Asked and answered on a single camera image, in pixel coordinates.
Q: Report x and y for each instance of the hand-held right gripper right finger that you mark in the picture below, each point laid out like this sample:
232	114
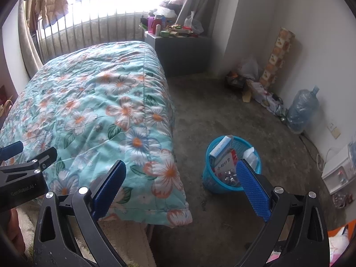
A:
253	192

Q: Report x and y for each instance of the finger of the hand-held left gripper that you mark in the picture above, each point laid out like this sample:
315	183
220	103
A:
12	148
39	160

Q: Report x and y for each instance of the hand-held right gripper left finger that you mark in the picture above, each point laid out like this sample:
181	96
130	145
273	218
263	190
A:
108	192

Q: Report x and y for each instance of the silver blister pack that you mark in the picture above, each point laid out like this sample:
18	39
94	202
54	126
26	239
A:
229	177

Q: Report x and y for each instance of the white plastic wrapper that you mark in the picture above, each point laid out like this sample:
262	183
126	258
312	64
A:
250	155

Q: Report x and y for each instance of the blue plastic wastebasket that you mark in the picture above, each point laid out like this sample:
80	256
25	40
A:
217	185

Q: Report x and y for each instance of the white red-printed packet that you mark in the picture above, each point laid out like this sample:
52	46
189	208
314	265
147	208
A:
225	163

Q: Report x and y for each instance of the white and blue box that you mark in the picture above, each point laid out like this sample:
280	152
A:
221	148

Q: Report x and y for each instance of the person's left forearm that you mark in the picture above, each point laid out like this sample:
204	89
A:
14	228

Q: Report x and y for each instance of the wooden furniture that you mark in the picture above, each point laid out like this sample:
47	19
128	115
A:
5	103

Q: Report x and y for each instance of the floral teal quilt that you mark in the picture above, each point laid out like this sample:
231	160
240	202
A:
97	103

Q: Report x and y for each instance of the small patterned bag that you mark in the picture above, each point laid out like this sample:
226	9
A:
340	200

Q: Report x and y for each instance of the white drawer box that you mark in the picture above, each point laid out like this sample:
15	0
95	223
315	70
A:
340	169

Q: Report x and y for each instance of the tan cardboard piece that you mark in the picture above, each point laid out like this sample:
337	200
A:
247	96

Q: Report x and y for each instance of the large blue water jug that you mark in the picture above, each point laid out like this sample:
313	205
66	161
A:
303	108

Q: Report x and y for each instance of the white printed box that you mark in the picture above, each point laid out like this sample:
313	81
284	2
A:
264	94

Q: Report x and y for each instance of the pink printed cloth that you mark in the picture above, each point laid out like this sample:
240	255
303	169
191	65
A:
338	242

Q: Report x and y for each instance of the beige curtain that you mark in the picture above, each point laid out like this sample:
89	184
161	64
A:
27	41

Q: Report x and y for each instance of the blue water bottle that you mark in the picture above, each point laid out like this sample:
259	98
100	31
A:
353	144

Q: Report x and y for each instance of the black box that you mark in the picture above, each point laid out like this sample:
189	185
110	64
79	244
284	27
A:
235	80

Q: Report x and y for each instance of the white plastic bag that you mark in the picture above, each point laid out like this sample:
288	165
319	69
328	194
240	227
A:
250	65

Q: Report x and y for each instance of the tall patterned roll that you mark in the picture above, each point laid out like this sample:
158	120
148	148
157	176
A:
278	58

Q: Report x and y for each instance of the window railing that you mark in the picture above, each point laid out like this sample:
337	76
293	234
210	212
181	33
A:
97	30

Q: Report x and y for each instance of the beige padded jacket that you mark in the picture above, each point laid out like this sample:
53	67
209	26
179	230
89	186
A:
48	0

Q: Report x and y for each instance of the grey cabinet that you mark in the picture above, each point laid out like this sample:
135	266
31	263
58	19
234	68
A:
180	55

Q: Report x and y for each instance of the small white bottle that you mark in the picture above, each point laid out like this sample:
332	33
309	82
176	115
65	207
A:
158	31

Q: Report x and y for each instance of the pink bottle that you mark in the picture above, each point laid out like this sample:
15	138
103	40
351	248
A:
151	24

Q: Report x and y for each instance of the pile of small boxes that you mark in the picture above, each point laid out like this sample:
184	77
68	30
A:
178	32

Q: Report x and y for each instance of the red bottle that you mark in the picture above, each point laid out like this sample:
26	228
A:
158	20

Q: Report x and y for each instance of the clear plastic bag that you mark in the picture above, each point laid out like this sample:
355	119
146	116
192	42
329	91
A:
192	22

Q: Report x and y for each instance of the pile of clothes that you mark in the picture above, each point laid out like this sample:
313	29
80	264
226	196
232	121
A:
169	7

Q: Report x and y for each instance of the grey curtain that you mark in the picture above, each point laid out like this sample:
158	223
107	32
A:
197	0

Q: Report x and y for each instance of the wall socket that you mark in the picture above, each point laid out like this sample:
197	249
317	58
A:
335	129

